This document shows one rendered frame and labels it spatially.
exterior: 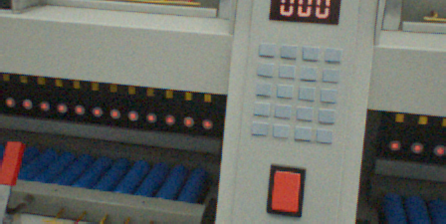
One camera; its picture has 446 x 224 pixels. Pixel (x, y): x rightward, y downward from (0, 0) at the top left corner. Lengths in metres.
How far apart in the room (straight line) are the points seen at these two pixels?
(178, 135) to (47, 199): 0.15
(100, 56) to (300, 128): 0.16
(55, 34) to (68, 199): 0.15
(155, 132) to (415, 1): 0.29
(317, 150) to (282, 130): 0.03
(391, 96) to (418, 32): 0.06
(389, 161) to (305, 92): 0.20
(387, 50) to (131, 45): 0.18
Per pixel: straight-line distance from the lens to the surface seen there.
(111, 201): 0.46
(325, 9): 0.35
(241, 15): 0.35
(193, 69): 0.37
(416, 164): 0.53
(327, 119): 0.34
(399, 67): 0.36
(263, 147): 0.35
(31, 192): 0.49
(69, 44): 0.40
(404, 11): 0.43
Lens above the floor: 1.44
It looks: 3 degrees down
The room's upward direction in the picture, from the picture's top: 5 degrees clockwise
